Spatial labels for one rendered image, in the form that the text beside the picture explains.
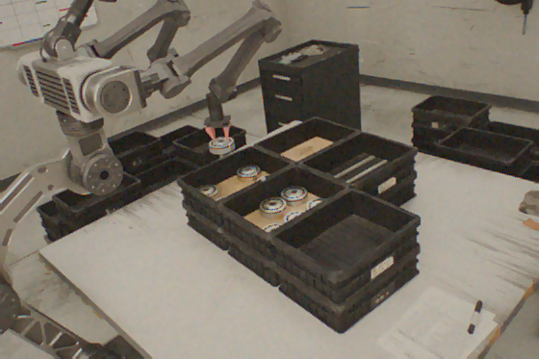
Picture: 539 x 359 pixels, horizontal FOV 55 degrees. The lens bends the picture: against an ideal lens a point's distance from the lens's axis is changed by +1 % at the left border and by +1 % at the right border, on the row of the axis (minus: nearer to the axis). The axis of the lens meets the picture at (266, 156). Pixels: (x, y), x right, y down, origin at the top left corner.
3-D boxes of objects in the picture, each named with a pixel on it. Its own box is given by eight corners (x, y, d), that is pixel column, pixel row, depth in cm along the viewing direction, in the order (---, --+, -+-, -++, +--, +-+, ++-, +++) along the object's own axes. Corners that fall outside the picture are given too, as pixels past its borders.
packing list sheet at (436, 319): (447, 391, 132) (447, 389, 132) (372, 345, 148) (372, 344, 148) (502, 318, 152) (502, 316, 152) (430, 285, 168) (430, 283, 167)
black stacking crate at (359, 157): (353, 214, 190) (352, 188, 185) (299, 189, 211) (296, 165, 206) (419, 174, 211) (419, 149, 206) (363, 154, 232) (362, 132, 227)
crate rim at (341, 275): (336, 285, 142) (336, 277, 141) (269, 242, 164) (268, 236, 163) (423, 223, 163) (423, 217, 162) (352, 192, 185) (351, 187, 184)
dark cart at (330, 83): (314, 185, 375) (303, 67, 336) (271, 169, 405) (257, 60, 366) (362, 154, 410) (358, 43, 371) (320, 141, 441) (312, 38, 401)
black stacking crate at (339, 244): (338, 310, 147) (336, 279, 142) (272, 266, 168) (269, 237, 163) (422, 247, 168) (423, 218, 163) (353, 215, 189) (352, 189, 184)
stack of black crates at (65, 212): (97, 282, 279) (74, 213, 260) (73, 262, 300) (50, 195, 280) (159, 246, 303) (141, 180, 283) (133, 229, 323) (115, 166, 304)
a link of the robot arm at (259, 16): (264, -13, 156) (283, 12, 155) (266, 7, 170) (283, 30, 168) (142, 68, 154) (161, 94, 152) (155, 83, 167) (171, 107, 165)
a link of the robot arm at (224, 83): (255, 4, 163) (274, 30, 162) (267, 2, 167) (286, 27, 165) (204, 84, 195) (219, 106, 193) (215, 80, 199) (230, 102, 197)
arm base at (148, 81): (128, 104, 153) (117, 65, 148) (150, 95, 158) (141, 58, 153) (143, 109, 147) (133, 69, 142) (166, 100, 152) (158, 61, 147)
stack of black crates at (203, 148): (211, 216, 327) (198, 153, 307) (184, 201, 347) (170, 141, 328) (256, 189, 351) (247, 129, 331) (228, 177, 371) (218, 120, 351)
